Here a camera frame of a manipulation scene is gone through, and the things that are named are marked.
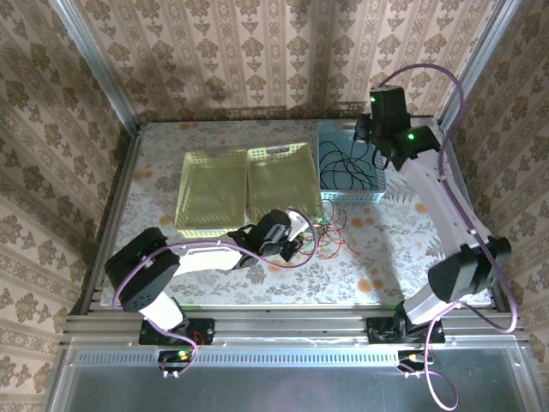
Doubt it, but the thin black cable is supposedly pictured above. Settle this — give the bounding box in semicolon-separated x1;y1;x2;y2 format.
319;140;381;192

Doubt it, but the light blue perforated basket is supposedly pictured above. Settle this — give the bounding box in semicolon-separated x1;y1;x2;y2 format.
316;120;387;205

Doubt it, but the pale yellow perforated basket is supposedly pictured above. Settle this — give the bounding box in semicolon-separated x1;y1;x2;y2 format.
245;142;323;224
173;148;252;239

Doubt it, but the floral table cover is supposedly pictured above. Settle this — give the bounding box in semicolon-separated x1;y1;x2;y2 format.
100;118;492;306

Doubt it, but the grey metal sheet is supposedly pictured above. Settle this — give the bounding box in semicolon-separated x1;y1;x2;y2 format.
46;338;549;412

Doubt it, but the small connector board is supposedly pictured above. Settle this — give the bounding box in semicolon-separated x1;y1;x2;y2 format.
157;349;195;379
396;349;434;379

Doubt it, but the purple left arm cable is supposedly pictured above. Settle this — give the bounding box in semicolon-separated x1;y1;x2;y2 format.
112;207;318;379

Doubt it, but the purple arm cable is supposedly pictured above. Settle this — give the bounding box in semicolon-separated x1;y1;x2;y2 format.
381;63;520;409
112;207;318;379

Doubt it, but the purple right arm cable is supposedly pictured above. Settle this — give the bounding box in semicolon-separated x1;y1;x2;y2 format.
381;63;520;409

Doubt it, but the aluminium front rail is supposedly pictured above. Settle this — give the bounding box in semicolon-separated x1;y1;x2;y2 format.
63;305;524;348

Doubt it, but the aluminium frame post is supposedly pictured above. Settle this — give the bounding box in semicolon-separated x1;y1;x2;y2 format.
47;0;141;132
436;0;522;130

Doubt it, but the slotted metal cable duct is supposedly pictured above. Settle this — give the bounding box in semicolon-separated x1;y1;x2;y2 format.
70;348;430;367

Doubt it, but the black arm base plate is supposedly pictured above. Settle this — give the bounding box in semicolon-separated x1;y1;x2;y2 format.
139;318;215;347
366;317;446;344

